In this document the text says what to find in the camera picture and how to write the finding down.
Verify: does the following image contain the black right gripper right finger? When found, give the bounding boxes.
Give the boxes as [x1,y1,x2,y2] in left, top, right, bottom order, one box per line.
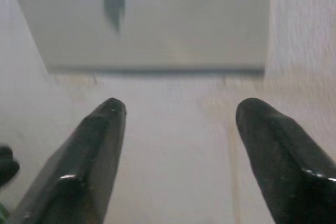
[235,97,336,224]

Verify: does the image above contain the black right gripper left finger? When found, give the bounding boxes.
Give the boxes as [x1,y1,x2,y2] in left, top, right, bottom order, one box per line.
[7,97,127,224]

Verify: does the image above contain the grey wall board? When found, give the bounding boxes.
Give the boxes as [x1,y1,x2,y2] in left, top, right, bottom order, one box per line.
[5,0,272,74]

